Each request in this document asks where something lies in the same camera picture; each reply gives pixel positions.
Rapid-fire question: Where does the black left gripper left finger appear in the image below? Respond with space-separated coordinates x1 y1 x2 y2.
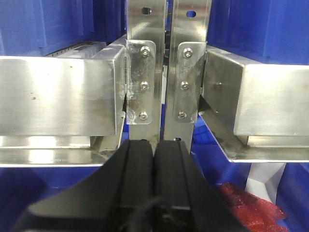
14 140 153 232

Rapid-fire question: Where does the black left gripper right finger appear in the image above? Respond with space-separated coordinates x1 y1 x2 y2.
153 141 247 232

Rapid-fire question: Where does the left steel shelf beam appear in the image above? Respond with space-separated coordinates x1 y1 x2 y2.
0 37 126 167

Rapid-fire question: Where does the steel shelf beam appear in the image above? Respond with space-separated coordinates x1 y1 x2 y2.
0 37 126 167
203 46 309 162

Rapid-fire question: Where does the right steel shelf beam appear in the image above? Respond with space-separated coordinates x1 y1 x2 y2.
203 46 309 162

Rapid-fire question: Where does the blue storage bin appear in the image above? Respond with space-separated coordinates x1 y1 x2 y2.
0 0 309 232

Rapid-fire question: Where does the left steel upright post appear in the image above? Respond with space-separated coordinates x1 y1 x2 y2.
126 0 166 146

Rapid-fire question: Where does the steel upright post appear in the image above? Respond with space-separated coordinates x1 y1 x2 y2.
126 0 166 146
164 0 212 150

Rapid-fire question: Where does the right steel upright post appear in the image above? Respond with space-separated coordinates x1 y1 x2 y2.
164 0 212 150

